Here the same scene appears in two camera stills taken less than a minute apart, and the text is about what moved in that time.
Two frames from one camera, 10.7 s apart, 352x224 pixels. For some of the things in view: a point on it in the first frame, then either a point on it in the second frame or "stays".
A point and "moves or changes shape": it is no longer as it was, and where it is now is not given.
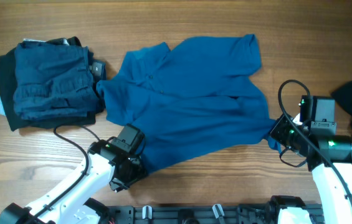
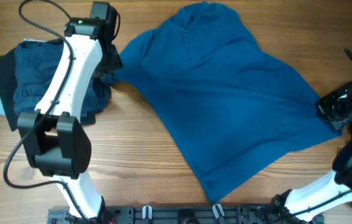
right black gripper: (276, 132) → (323, 105)
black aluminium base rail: (202, 214) stays
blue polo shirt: (196, 98) moves or changes shape
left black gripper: (119, 183) → (116, 63)
